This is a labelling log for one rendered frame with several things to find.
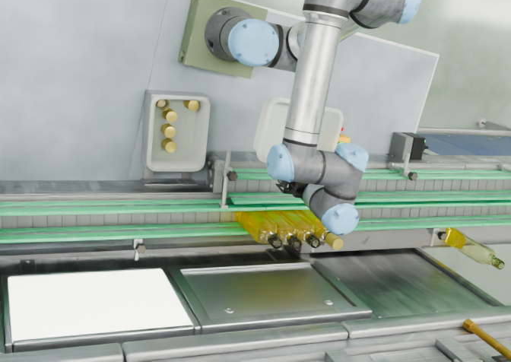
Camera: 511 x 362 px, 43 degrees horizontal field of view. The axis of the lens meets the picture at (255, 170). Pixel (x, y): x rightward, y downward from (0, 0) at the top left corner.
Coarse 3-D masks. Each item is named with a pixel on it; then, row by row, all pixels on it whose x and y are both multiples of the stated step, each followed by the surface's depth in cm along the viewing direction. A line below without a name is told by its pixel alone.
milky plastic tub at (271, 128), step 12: (264, 108) 170; (276, 108) 173; (264, 120) 165; (276, 120) 174; (324, 120) 179; (336, 120) 174; (264, 132) 166; (276, 132) 175; (324, 132) 178; (336, 132) 174; (264, 144) 175; (324, 144) 178; (336, 144) 175; (264, 156) 170
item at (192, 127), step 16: (160, 96) 182; (176, 96) 184; (192, 96) 186; (160, 112) 191; (176, 112) 192; (192, 112) 194; (208, 112) 189; (160, 128) 192; (176, 128) 194; (192, 128) 196; (160, 144) 194; (176, 144) 195; (192, 144) 197; (160, 160) 193; (176, 160) 196; (192, 160) 197
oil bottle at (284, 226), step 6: (270, 216) 189; (276, 216) 189; (282, 216) 190; (276, 222) 184; (282, 222) 185; (288, 222) 185; (282, 228) 181; (288, 228) 182; (294, 228) 182; (282, 234) 181; (294, 234) 182; (282, 240) 181
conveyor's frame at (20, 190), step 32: (224, 160) 192; (256, 160) 196; (384, 160) 216; (448, 160) 227; (480, 160) 233; (0, 192) 171; (32, 192) 174; (64, 192) 177; (96, 192) 180; (128, 192) 183; (160, 192) 187; (192, 192) 190; (32, 224) 176
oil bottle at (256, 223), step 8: (240, 216) 192; (248, 216) 187; (256, 216) 186; (264, 216) 186; (240, 224) 193; (248, 224) 187; (256, 224) 181; (264, 224) 180; (272, 224) 181; (248, 232) 187; (256, 232) 181; (264, 232) 178; (272, 232) 179; (256, 240) 181; (264, 240) 179
